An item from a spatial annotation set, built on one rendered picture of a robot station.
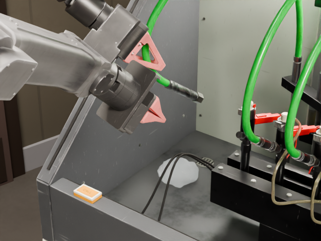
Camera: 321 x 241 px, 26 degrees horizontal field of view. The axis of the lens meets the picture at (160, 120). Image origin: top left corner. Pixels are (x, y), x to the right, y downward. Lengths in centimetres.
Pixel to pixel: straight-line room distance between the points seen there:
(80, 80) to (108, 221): 57
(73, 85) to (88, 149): 67
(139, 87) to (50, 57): 34
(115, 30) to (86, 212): 55
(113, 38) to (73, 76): 14
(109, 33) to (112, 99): 11
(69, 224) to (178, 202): 27
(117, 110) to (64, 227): 50
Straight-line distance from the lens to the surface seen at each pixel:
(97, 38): 96
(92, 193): 140
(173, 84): 133
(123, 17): 96
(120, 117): 104
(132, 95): 102
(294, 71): 153
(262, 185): 140
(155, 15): 126
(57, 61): 74
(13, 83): 57
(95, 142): 153
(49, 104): 317
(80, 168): 152
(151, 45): 125
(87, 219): 142
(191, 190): 163
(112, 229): 138
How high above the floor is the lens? 178
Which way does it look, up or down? 30 degrees down
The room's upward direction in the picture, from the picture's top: straight up
